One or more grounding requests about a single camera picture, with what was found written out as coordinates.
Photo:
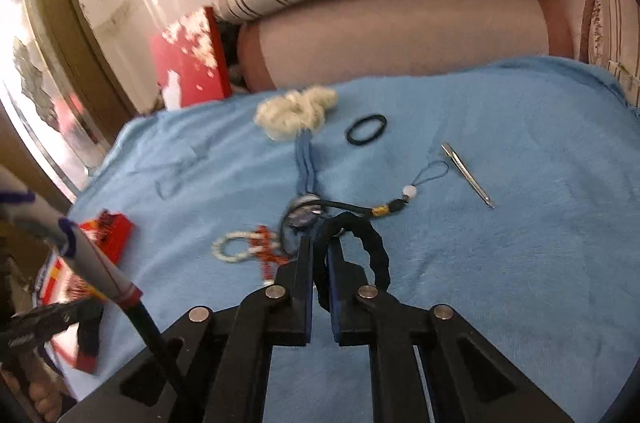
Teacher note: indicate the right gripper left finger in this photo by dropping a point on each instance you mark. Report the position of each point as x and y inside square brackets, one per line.
[222, 358]

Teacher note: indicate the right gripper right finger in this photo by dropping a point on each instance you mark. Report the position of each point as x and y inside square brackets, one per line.
[428, 365]

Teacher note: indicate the thick black wavy scrunchie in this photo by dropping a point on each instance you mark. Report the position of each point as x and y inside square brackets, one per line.
[371, 242]

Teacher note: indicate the red jewelry tray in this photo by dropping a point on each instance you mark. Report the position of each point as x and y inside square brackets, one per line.
[79, 345]

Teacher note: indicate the person's left hand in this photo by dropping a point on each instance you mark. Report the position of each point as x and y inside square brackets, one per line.
[32, 385]

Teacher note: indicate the silver tweezers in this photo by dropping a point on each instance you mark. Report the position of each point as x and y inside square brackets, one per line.
[466, 173]

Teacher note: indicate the blue bed cloth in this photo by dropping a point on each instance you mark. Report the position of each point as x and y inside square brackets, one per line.
[550, 275]

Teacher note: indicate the cream fuzzy scrunchie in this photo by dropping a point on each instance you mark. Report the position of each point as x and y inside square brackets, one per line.
[283, 117]

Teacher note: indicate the red floral gift box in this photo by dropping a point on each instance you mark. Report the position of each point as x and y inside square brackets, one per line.
[189, 61]

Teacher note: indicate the pink sofa bolster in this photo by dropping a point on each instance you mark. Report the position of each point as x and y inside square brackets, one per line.
[332, 41]

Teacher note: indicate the striped cushion at right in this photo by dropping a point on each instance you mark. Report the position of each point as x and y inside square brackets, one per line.
[614, 43]

